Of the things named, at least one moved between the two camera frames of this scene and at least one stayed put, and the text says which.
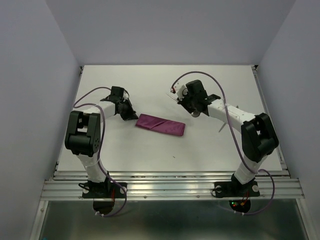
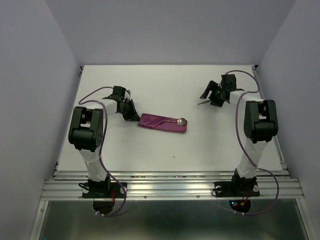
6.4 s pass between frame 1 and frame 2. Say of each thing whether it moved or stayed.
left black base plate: stayed
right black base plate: stayed
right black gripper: moved
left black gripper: stayed
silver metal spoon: moved
